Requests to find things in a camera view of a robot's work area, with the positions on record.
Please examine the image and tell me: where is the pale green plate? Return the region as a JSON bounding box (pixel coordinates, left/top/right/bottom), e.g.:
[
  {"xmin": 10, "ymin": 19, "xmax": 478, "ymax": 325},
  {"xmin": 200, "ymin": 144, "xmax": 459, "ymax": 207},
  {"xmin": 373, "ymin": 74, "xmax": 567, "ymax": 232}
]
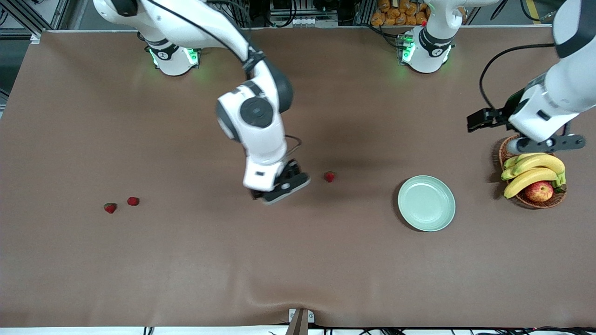
[{"xmin": 398, "ymin": 175, "xmax": 456, "ymax": 232}]

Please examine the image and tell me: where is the yellow banana bunch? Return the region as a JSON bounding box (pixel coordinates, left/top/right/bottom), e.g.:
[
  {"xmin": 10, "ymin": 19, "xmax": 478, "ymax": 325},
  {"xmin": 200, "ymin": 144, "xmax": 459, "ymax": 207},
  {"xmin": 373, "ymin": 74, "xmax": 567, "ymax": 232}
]
[{"xmin": 501, "ymin": 151, "xmax": 566, "ymax": 199}]

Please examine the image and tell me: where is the red apple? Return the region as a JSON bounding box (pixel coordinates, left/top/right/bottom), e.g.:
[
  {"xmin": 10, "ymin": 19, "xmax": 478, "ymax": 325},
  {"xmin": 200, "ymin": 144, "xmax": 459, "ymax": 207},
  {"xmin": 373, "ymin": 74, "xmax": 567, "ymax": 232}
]
[{"xmin": 525, "ymin": 181, "xmax": 554, "ymax": 202}]

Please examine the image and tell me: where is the brown wicker basket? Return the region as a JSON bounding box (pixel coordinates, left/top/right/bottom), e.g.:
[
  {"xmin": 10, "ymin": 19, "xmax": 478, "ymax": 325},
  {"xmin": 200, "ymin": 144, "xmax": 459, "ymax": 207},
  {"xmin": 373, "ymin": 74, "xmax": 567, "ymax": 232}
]
[{"xmin": 498, "ymin": 135, "xmax": 567, "ymax": 209}]

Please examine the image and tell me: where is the brown table cover mat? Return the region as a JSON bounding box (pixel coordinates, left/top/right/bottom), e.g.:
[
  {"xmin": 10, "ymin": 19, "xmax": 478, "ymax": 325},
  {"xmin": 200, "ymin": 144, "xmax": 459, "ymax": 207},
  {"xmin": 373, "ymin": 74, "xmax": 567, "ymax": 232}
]
[{"xmin": 0, "ymin": 26, "xmax": 596, "ymax": 328}]

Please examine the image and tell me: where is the orange bread bun pile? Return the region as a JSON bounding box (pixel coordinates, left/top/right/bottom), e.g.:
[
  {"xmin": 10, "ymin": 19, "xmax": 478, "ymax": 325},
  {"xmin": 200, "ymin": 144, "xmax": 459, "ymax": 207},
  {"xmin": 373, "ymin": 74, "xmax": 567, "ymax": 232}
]
[{"xmin": 371, "ymin": 0, "xmax": 431, "ymax": 26}]

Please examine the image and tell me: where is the white connector strip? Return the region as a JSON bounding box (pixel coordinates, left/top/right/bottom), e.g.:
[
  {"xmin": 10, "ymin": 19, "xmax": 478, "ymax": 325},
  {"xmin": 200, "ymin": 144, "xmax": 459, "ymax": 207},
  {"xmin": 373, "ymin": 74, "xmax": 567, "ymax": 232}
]
[{"xmin": 289, "ymin": 16, "xmax": 339, "ymax": 27}]

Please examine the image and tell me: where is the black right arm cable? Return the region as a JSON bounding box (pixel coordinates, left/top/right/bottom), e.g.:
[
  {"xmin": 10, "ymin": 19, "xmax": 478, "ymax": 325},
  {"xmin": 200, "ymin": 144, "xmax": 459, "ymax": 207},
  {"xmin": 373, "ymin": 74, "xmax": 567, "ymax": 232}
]
[{"xmin": 144, "ymin": 0, "xmax": 303, "ymax": 161}]

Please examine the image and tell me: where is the metal table edge bracket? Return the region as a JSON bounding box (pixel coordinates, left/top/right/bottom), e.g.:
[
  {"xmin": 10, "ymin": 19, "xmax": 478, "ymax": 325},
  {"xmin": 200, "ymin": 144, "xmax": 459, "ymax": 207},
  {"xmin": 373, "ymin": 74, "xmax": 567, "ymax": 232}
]
[{"xmin": 285, "ymin": 308, "xmax": 315, "ymax": 335}]

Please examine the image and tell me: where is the aluminium frame profile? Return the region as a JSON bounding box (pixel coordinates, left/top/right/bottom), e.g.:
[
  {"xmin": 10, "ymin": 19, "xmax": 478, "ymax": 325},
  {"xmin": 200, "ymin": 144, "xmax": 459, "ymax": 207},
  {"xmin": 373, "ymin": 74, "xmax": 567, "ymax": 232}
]
[{"xmin": 0, "ymin": 0, "xmax": 70, "ymax": 40}]

